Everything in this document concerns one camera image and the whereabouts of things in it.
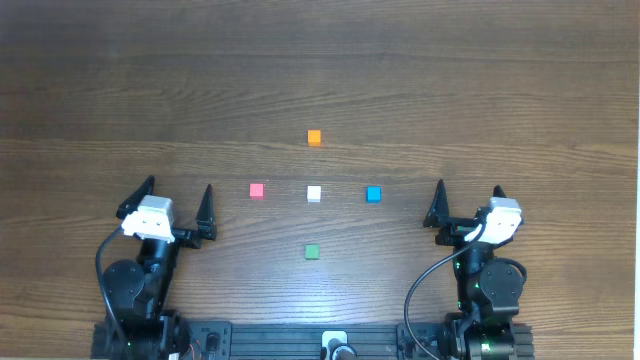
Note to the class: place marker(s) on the white cube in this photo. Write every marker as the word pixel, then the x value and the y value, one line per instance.
pixel 314 193

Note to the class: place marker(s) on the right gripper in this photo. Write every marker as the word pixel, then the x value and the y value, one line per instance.
pixel 452 232

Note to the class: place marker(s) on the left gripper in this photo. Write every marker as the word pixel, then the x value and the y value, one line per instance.
pixel 187 238

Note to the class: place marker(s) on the green cube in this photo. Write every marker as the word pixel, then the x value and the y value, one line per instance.
pixel 312 251

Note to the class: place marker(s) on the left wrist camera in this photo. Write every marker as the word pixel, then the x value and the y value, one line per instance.
pixel 150 220

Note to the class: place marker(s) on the mounting rail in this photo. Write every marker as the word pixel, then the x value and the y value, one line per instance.
pixel 290 342

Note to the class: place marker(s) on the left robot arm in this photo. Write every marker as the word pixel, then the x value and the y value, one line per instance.
pixel 125 286

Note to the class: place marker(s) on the blue cube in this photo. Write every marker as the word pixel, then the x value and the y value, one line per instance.
pixel 373 193

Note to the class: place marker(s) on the pink cube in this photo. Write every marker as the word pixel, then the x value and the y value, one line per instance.
pixel 256 190

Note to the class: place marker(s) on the orange cube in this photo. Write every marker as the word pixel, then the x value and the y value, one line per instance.
pixel 314 137

